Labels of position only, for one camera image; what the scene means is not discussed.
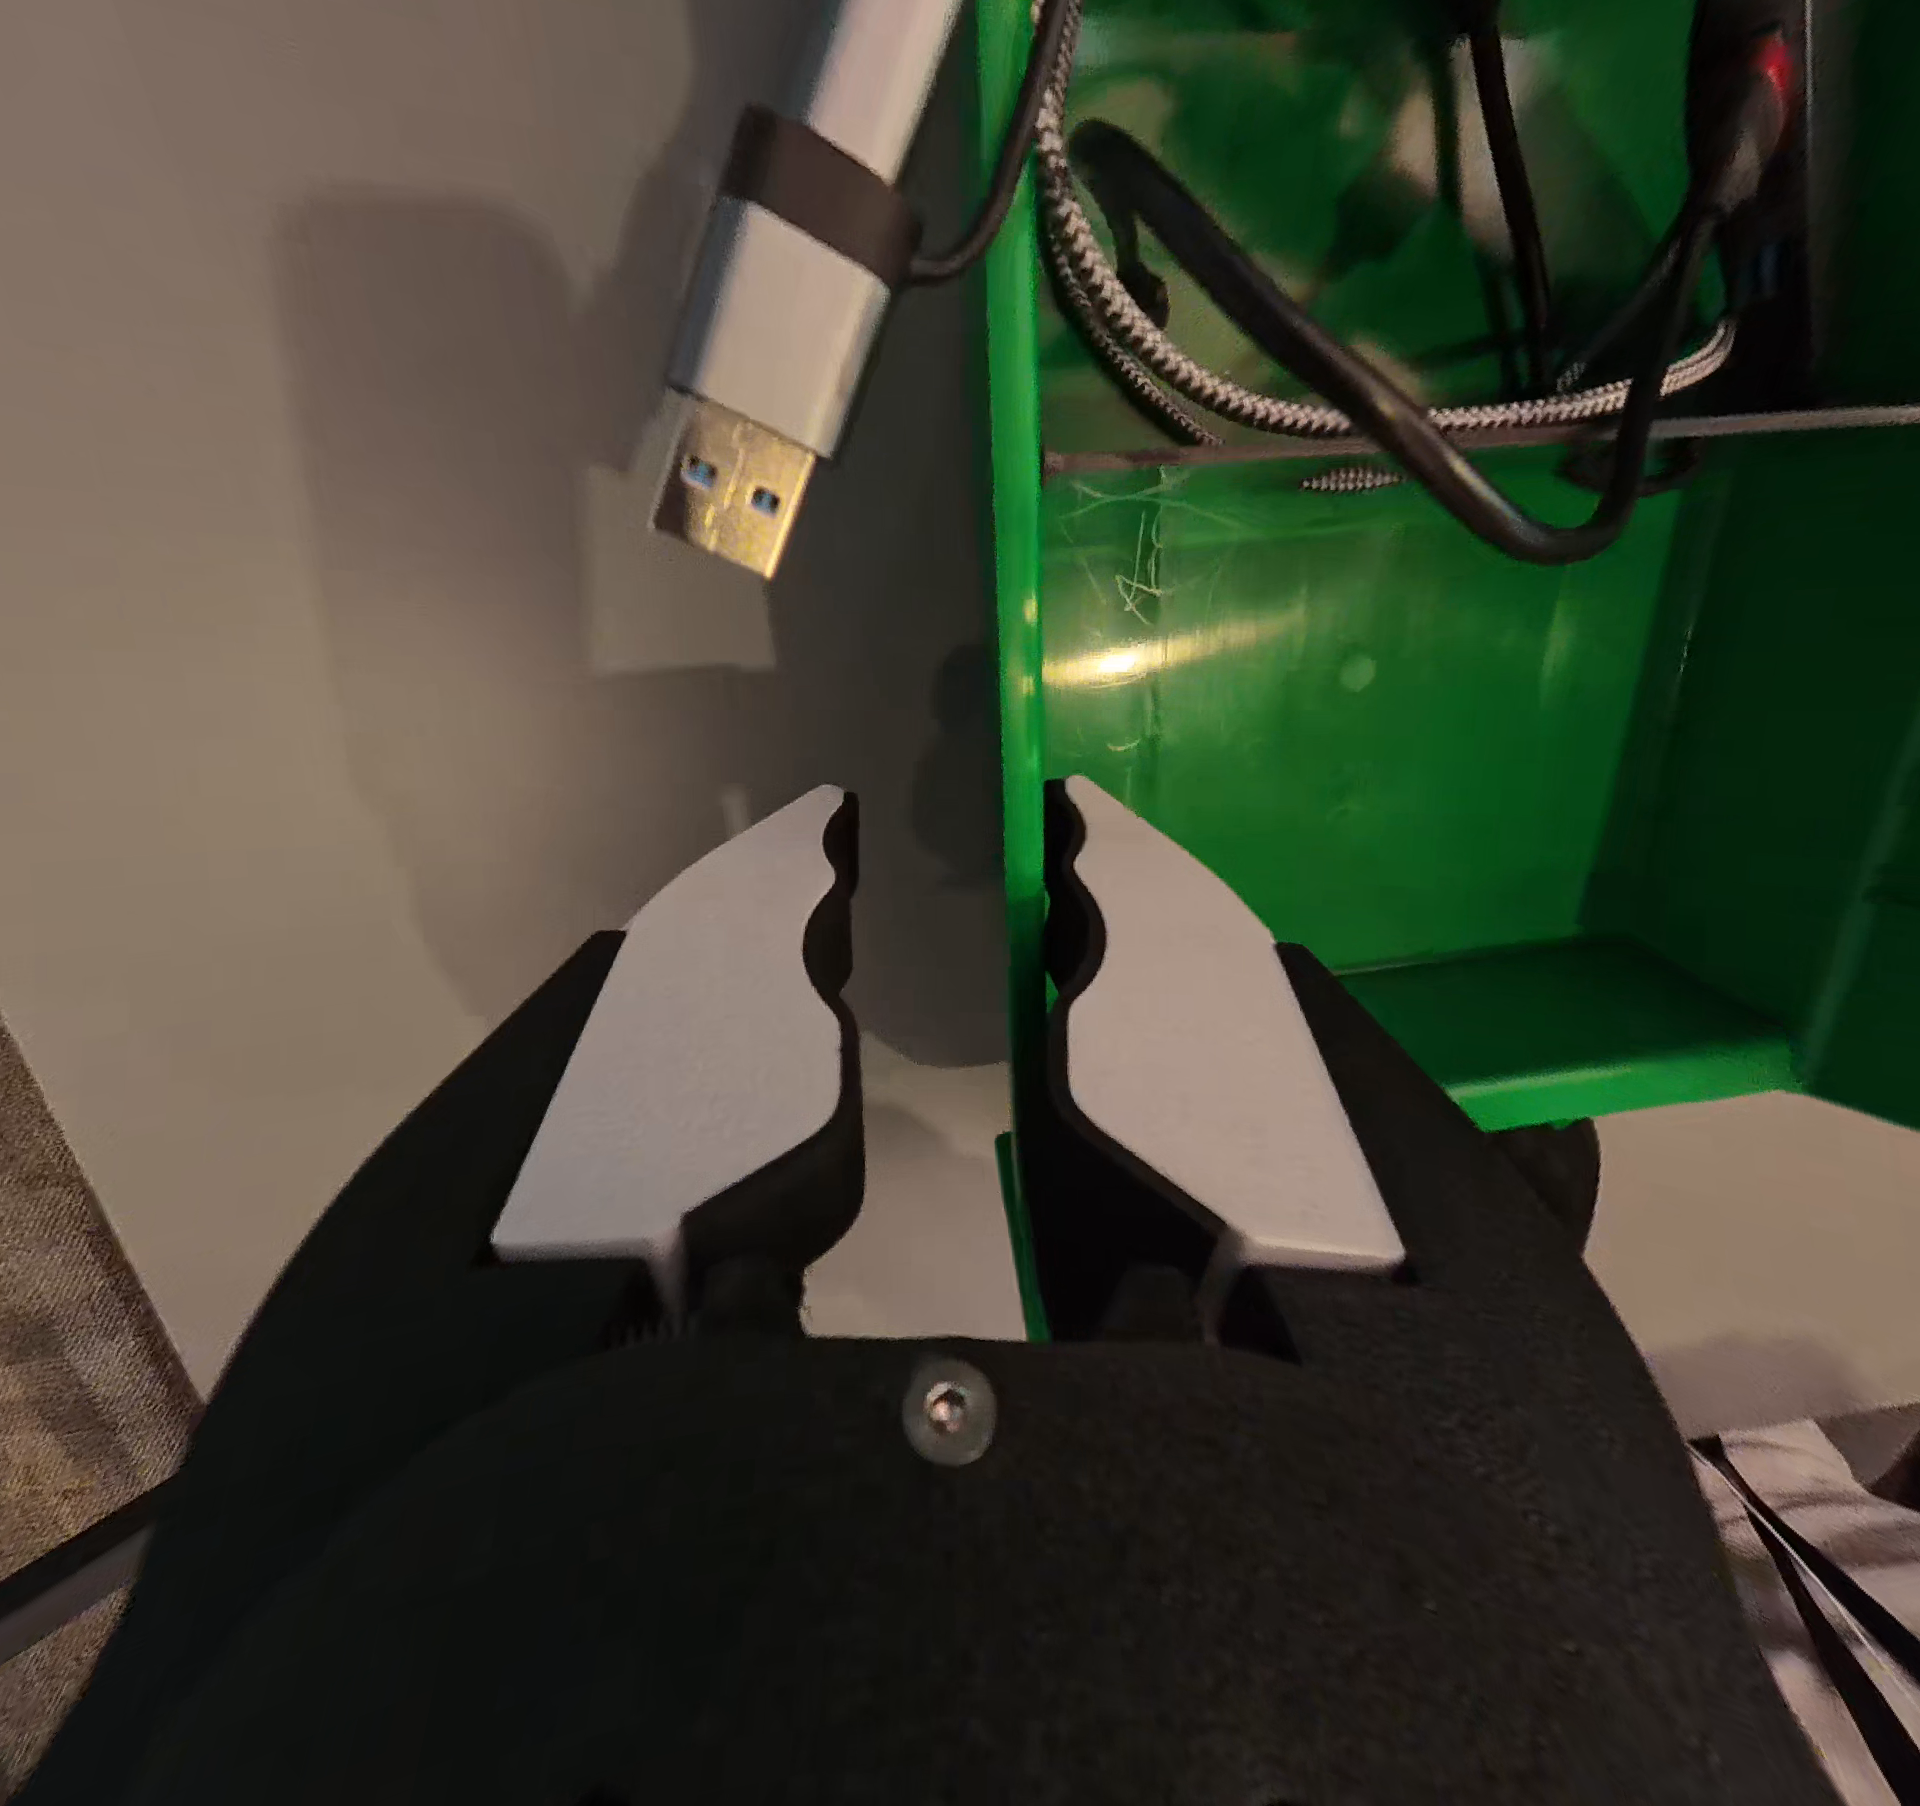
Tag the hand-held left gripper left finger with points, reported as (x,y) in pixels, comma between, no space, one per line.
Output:
(689,1088)

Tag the silver USB hub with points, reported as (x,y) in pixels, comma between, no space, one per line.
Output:
(794,290)

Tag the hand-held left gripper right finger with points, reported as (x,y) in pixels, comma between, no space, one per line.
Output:
(1214,1088)

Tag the green plastic bin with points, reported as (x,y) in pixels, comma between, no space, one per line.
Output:
(1349,788)

